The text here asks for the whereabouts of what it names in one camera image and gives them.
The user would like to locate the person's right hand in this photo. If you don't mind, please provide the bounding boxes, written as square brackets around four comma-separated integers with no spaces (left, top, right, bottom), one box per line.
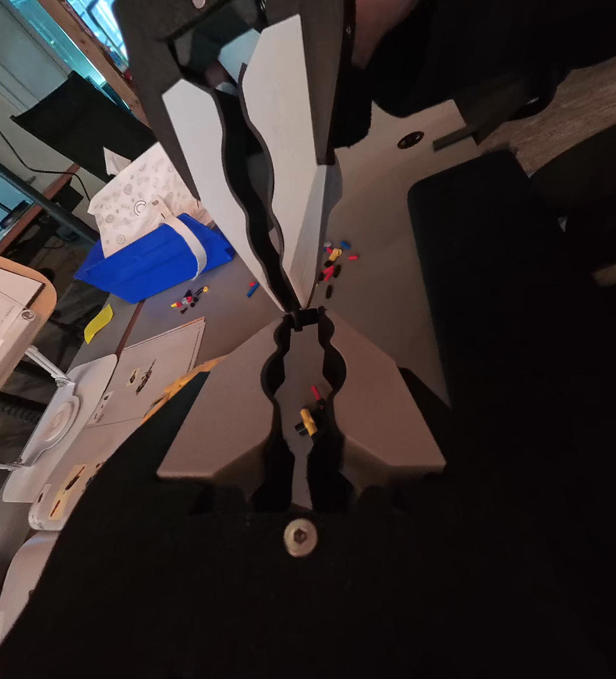
[351,0,421,69]

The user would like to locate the black monitor panel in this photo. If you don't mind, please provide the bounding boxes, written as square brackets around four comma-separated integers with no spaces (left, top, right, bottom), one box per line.
[11,71,156,184]

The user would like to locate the yellow toy brick car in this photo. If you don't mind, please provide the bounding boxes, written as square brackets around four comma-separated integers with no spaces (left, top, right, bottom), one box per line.
[142,355,229,422]

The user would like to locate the person's right forearm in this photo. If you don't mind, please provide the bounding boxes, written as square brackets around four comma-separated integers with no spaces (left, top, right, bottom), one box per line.
[371,0,616,120]

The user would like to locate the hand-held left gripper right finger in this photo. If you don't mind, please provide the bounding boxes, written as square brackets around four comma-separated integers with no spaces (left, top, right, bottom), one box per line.
[323,309,446,490]

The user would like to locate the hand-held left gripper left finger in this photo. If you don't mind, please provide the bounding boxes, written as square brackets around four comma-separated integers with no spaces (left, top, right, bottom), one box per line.
[157,313,290,486]

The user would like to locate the open instruction booklet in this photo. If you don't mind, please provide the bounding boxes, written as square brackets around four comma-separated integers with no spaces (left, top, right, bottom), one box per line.
[0,317,206,670]

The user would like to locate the scattered colourful toy pieces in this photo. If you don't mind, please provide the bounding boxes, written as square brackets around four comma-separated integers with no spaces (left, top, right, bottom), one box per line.
[247,240,360,300]
[171,286,209,315]

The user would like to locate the wooden board document stand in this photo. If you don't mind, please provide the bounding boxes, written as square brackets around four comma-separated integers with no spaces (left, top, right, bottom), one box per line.
[0,244,119,504]

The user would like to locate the black cable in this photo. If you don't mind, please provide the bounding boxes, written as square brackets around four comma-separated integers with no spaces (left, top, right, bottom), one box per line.
[0,113,92,199]

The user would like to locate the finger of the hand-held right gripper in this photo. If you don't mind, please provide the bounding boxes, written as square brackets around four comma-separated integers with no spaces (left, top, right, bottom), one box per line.
[161,79,302,314]
[238,14,345,308]

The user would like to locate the white printed paper bag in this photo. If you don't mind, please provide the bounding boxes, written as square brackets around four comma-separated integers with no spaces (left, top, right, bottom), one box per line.
[88,143,218,279]

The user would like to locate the wooden post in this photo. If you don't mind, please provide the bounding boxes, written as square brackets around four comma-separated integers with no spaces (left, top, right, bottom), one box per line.
[37,0,149,123]

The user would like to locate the grey desk control panel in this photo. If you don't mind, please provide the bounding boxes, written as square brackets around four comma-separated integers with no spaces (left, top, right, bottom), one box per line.
[432,126,479,153]

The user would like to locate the black metal rail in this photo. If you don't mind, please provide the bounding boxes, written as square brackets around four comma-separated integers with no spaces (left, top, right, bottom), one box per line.
[0,137,99,242]

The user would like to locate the yellow sticky note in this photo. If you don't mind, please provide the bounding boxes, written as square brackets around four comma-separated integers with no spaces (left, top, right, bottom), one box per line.
[83,303,114,344]

